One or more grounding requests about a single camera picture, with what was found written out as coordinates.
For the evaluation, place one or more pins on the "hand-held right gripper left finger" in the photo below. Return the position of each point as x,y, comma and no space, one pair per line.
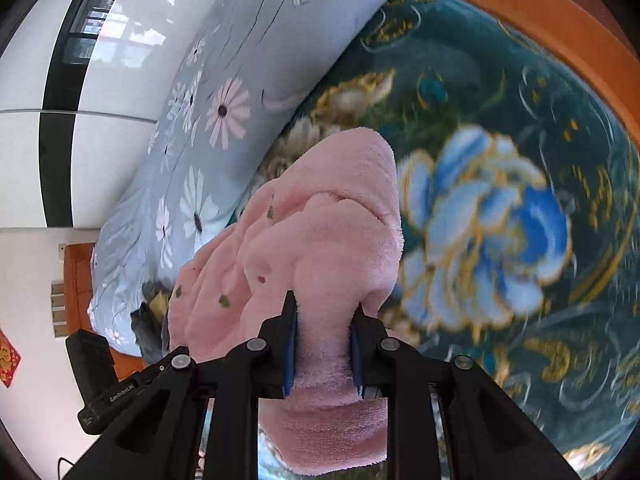
290,355

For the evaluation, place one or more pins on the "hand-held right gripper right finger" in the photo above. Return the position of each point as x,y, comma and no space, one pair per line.
357,360

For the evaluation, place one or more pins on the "pink floral fleece pants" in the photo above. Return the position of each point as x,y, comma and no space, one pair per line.
320,240

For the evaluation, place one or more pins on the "dark grey garment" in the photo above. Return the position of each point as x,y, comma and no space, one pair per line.
145,335

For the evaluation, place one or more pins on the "olive yellow garment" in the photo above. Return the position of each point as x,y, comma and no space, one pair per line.
160,305

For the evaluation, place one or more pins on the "light blue daisy quilt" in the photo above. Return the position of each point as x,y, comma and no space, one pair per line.
225,60

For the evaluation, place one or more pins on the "white glossy wardrobe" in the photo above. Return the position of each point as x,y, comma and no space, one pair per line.
140,60

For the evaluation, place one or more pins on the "teal floral blanket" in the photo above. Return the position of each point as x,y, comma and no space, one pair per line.
500,85

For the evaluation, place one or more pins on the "wooden bed footboard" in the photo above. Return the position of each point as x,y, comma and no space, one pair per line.
550,15

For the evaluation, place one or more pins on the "grey wall switch panel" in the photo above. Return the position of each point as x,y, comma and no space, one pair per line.
59,310

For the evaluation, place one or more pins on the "red wall decoration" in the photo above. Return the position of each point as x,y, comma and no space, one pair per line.
7,357

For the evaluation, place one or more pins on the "small wall socket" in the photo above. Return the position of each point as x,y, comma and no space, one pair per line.
62,251

